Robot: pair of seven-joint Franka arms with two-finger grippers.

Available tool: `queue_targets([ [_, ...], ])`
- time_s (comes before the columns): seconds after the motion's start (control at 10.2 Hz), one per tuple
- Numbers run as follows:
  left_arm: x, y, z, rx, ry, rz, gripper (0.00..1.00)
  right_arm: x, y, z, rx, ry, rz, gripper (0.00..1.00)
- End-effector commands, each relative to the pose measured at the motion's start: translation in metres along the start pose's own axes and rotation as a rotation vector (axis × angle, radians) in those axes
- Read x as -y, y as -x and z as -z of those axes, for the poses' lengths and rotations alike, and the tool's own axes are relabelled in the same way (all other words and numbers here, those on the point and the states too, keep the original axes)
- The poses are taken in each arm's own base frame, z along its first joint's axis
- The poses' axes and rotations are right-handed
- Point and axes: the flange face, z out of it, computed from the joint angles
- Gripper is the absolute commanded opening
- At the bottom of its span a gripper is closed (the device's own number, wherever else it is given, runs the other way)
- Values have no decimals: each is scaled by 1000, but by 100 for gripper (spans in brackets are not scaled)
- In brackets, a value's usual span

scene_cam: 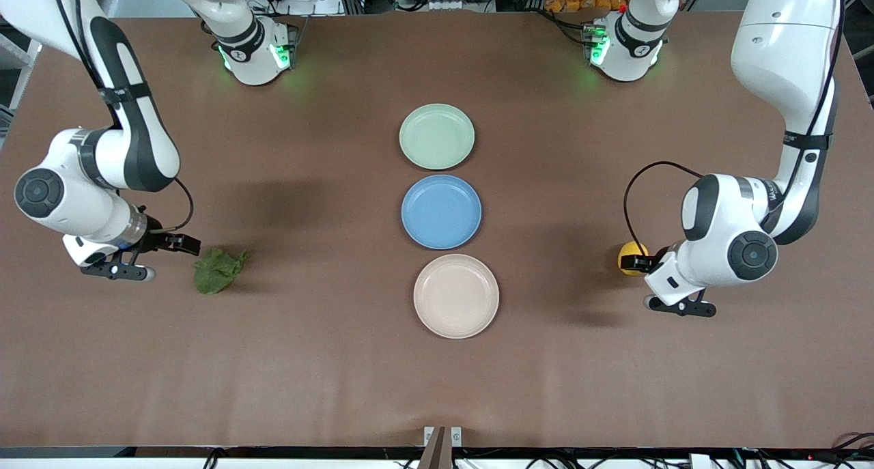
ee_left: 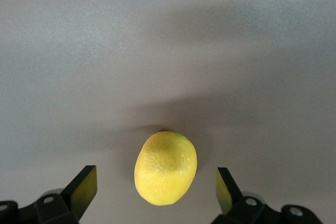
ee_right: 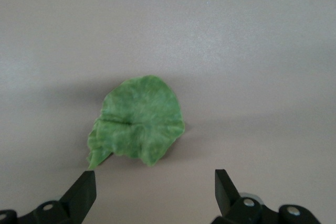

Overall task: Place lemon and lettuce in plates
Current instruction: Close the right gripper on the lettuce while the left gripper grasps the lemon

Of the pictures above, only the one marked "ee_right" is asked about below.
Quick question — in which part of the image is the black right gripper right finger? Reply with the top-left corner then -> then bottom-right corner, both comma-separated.
211,169 -> 321,224

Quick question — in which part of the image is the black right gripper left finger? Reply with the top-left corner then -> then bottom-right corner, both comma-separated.
0,170 -> 97,224

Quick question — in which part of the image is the green lettuce leaf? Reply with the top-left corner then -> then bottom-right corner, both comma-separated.
86,74 -> 186,170

